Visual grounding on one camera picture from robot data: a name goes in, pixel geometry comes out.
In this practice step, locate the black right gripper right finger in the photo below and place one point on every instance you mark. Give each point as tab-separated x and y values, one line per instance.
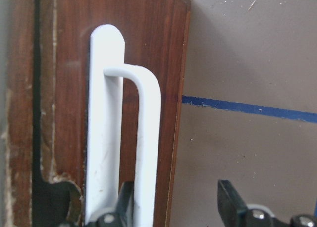
231	207

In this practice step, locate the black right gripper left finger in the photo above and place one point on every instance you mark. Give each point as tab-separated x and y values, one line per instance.
125	205

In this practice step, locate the white drawer handle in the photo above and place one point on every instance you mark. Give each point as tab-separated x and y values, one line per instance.
107	72

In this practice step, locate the dark wooden drawer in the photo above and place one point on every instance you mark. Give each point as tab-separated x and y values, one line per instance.
44	76

